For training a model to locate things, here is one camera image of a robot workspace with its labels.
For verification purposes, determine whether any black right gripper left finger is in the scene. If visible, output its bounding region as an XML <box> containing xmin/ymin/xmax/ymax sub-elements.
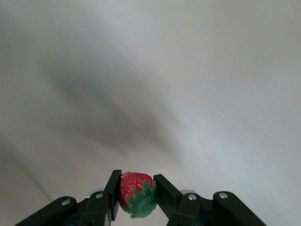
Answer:
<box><xmin>16</xmin><ymin>169</ymin><xmax>122</xmax><ymax>226</ymax></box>

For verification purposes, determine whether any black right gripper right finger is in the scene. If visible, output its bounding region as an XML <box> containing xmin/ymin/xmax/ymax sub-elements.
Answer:
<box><xmin>153</xmin><ymin>173</ymin><xmax>269</xmax><ymax>226</ymax></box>

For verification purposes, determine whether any red strawberry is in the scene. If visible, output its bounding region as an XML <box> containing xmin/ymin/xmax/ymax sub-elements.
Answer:
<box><xmin>118</xmin><ymin>171</ymin><xmax>158</xmax><ymax>219</ymax></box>

